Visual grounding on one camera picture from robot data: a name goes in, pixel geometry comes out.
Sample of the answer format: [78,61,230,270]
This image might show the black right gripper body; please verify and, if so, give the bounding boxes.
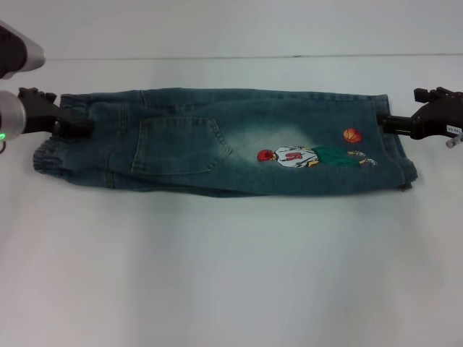
[409,96,463,142]

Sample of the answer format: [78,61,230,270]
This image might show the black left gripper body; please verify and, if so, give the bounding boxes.
[17,86,68,135]

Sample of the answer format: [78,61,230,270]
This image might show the blue denim shorts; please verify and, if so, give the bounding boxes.
[32,86,419,199]

